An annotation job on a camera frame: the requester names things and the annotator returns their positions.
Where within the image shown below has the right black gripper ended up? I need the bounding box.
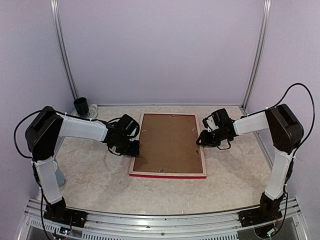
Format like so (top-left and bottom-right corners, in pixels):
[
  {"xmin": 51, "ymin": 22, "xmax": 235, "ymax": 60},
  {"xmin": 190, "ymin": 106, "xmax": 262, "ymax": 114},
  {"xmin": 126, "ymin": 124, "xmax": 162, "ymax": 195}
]
[{"xmin": 196, "ymin": 127, "xmax": 228, "ymax": 147}]

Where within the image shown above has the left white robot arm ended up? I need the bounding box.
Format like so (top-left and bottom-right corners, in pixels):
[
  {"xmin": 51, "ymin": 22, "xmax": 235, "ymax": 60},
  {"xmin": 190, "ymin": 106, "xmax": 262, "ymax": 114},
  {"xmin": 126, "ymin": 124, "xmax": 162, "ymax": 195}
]
[{"xmin": 25, "ymin": 106, "xmax": 140, "ymax": 228}]

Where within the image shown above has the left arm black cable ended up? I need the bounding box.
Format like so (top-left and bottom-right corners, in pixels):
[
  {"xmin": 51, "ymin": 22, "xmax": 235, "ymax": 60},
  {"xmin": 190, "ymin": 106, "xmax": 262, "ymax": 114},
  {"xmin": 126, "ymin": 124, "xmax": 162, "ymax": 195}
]
[{"xmin": 13, "ymin": 109, "xmax": 55, "ymax": 240}]

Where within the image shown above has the brown backing board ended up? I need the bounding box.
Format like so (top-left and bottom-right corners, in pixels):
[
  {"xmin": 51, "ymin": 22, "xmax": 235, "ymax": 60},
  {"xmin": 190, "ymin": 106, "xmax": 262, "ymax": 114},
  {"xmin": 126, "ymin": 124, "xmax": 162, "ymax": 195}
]
[{"xmin": 132, "ymin": 113, "xmax": 204, "ymax": 174}]

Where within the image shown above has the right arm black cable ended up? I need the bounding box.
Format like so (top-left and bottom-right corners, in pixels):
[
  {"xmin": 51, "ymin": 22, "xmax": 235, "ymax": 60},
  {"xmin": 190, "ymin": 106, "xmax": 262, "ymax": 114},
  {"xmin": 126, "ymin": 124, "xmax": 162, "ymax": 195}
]
[{"xmin": 271, "ymin": 83, "xmax": 315, "ymax": 153}]

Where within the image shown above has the red wooden picture frame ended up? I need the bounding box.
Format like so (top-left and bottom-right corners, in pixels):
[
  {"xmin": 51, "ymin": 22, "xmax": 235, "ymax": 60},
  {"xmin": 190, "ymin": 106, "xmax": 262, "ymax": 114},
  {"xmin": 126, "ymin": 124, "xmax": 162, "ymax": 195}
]
[{"xmin": 128, "ymin": 112, "xmax": 208, "ymax": 179}]

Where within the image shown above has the front aluminium rail base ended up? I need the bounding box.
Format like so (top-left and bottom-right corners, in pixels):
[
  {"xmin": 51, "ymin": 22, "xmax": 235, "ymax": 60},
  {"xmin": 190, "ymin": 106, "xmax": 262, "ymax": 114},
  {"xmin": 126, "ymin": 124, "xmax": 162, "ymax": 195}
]
[{"xmin": 14, "ymin": 198, "xmax": 310, "ymax": 240}]

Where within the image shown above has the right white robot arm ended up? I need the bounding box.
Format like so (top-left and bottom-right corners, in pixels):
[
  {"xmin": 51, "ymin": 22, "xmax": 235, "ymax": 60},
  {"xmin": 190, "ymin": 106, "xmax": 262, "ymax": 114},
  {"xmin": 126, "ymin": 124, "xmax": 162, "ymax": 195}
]
[{"xmin": 196, "ymin": 104, "xmax": 304, "ymax": 227}]

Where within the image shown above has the light blue paper cup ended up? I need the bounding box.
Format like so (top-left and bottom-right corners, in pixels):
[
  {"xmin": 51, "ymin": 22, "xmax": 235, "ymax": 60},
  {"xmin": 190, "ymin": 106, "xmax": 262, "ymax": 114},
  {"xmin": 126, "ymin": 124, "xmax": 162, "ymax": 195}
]
[{"xmin": 53, "ymin": 158, "xmax": 66, "ymax": 187}]

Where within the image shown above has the right aluminium corner post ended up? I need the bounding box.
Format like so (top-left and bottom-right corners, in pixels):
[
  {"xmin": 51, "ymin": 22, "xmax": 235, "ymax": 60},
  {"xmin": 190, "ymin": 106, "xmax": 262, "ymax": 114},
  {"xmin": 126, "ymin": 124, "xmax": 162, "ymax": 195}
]
[{"xmin": 241, "ymin": 0, "xmax": 272, "ymax": 111}]

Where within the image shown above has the aluminium corner post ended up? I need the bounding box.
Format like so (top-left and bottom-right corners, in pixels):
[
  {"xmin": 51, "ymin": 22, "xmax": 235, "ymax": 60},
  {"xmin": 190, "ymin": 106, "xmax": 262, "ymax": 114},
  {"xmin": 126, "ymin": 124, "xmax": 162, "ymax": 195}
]
[
  {"xmin": 50, "ymin": 0, "xmax": 79, "ymax": 100},
  {"xmin": 241, "ymin": 0, "xmax": 272, "ymax": 111}
]

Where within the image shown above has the white round plate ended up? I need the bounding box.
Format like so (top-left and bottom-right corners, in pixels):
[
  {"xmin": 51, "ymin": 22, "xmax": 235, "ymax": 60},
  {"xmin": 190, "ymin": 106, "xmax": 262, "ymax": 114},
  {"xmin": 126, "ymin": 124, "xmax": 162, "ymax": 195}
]
[{"xmin": 71, "ymin": 104, "xmax": 99, "ymax": 119}]

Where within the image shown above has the black cup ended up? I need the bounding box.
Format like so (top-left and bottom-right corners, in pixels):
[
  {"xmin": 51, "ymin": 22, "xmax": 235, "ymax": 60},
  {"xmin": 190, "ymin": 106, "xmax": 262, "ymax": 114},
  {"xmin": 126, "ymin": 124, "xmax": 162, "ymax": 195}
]
[{"xmin": 73, "ymin": 97, "xmax": 89, "ymax": 116}]

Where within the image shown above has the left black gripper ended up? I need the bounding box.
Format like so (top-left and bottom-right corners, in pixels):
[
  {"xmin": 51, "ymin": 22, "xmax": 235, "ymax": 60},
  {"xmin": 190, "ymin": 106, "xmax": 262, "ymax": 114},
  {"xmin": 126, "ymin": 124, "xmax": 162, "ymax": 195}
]
[{"xmin": 113, "ymin": 135, "xmax": 141, "ymax": 157}]

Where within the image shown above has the left aluminium corner post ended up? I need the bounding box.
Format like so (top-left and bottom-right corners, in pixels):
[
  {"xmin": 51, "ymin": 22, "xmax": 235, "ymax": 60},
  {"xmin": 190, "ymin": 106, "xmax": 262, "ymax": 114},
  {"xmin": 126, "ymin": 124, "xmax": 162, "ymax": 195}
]
[{"xmin": 50, "ymin": 0, "xmax": 79, "ymax": 100}]

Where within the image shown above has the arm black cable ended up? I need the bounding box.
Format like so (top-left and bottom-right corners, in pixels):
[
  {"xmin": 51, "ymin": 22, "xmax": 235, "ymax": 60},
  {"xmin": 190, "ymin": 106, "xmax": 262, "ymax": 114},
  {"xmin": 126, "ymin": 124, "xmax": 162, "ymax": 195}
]
[
  {"xmin": 271, "ymin": 83, "xmax": 315, "ymax": 153},
  {"xmin": 13, "ymin": 109, "xmax": 55, "ymax": 240}
]

